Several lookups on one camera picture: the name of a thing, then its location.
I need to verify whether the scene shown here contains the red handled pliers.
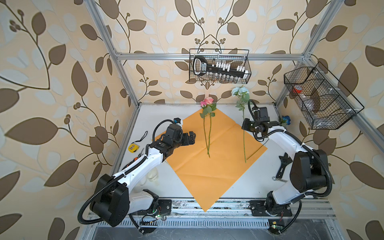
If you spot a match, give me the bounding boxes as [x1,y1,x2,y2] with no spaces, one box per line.
[126,158,139,167]

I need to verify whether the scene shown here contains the black wire basket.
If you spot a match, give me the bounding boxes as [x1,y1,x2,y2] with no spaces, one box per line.
[284,62,364,130]
[189,48,252,84]

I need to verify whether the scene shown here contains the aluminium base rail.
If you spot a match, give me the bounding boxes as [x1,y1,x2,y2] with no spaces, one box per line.
[86,197,340,230]

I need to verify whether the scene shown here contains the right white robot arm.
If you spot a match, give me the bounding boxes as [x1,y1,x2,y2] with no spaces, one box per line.
[242,100,333,213]

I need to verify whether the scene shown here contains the black adjustable wrench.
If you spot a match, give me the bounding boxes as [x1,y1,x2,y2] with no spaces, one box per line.
[275,153,293,180]

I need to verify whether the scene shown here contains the right black wire basket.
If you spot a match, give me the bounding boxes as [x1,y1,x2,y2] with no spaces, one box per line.
[284,62,364,130]

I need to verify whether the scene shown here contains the dark blue fake rose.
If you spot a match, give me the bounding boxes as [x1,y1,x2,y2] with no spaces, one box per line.
[252,118,297,159]

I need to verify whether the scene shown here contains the clear bottle red cap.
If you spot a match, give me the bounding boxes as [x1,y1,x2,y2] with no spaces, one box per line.
[293,85,321,113]

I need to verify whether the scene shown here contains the orange wrapping paper sheet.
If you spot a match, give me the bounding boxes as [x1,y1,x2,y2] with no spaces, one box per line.
[158,110,267,211]

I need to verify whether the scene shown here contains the silver small wrench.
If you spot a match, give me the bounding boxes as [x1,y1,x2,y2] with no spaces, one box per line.
[272,177,288,183]

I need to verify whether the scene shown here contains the black socket wrench set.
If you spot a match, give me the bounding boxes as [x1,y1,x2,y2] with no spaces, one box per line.
[192,56,251,79]

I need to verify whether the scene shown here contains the white ribbon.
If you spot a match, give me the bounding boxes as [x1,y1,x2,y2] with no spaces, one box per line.
[146,167,159,185]

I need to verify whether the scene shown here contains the dark pink fake rose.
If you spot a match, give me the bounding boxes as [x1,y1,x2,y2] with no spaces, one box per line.
[200,100,210,157]

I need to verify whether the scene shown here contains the yellow tape measure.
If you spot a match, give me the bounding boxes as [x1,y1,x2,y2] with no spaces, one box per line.
[128,131,148,153]

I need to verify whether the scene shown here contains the pale blue fake flower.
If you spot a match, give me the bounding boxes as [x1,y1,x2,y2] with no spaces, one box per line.
[231,87,250,163]

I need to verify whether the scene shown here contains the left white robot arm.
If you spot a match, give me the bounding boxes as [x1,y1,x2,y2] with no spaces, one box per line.
[77,118,196,227]

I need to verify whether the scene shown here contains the back black wire basket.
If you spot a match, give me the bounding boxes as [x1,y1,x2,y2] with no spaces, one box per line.
[189,48,252,84]

